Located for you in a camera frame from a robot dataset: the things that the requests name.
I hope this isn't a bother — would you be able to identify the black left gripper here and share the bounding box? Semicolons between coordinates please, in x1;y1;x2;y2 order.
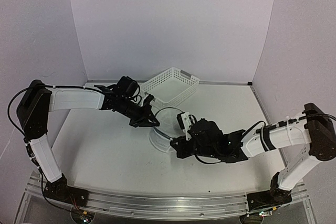
117;97;160;128

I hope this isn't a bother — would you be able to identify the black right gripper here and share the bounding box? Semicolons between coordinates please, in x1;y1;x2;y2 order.
171;136;219;159

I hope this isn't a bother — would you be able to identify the white mesh laundry bag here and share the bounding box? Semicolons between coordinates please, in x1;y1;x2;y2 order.
149;107;184;153

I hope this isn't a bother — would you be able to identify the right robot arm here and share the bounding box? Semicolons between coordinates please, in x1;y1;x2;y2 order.
170;103;335;213

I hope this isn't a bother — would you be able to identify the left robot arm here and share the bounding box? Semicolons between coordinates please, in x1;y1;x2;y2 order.
16;76;160;207

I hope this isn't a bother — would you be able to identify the white plastic basket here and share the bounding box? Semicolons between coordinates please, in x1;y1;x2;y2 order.
140;67;199;109

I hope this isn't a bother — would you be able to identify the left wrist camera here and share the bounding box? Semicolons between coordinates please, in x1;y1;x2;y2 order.
142;93;155;106

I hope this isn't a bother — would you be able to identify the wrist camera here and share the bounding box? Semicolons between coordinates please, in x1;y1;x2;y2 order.
176;112;197;141
142;93;155;106

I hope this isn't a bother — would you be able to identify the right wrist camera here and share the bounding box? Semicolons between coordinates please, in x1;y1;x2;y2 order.
176;112;197;141

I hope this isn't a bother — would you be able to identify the aluminium front rail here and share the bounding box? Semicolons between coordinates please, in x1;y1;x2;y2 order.
26;180;308;220

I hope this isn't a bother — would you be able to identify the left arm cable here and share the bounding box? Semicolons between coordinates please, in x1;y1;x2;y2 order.
7;84;98;183

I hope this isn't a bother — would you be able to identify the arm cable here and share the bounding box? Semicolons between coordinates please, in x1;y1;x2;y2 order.
7;84;98;183
194;112;336;164

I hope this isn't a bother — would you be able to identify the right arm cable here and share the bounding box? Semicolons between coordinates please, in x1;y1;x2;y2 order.
194;112;336;164

